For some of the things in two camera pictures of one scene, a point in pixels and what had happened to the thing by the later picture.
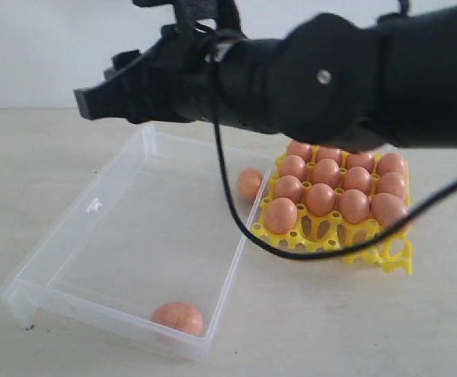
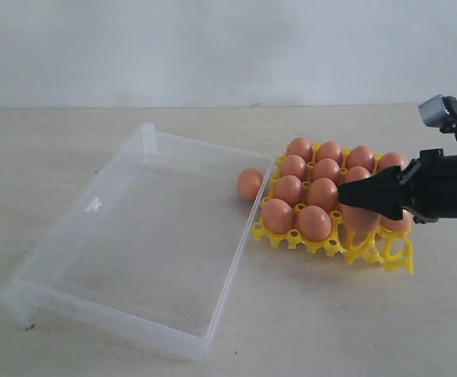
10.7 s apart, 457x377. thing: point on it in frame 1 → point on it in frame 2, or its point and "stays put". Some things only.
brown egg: [361, 159] stays put
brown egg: [180, 316] → [359, 220]
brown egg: [302, 150] stays put
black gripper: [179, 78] → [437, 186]
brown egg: [330, 152] stays put
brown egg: [357, 177] stays put
